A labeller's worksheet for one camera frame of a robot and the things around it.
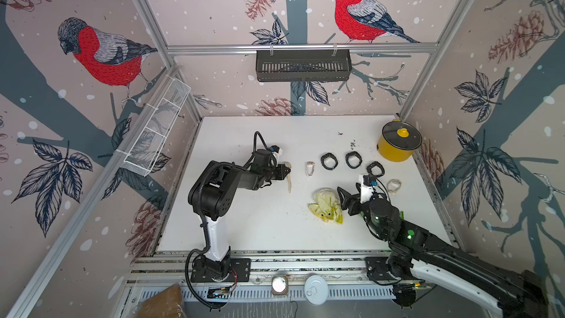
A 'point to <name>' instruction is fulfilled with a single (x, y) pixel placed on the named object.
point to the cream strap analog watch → (393, 185)
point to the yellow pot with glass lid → (398, 140)
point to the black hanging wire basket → (307, 65)
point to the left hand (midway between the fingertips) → (293, 166)
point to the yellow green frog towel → (327, 205)
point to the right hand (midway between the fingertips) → (346, 184)
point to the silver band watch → (310, 168)
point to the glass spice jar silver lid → (279, 285)
